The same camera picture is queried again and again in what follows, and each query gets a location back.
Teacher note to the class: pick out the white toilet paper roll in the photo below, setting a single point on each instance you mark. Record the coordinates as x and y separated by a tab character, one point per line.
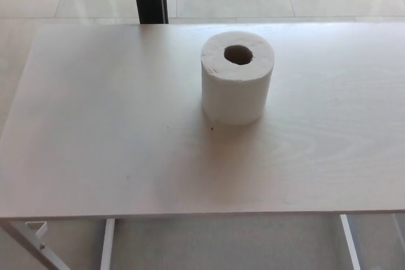
235	93

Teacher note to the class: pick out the white metal table leg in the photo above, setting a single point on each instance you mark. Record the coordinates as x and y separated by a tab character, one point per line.
107	244
349	241

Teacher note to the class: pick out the grey diagonal table leg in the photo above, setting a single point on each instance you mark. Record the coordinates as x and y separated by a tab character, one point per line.
28	244

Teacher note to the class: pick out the white metal table bracket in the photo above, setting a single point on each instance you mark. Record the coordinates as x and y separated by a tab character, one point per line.
41	229

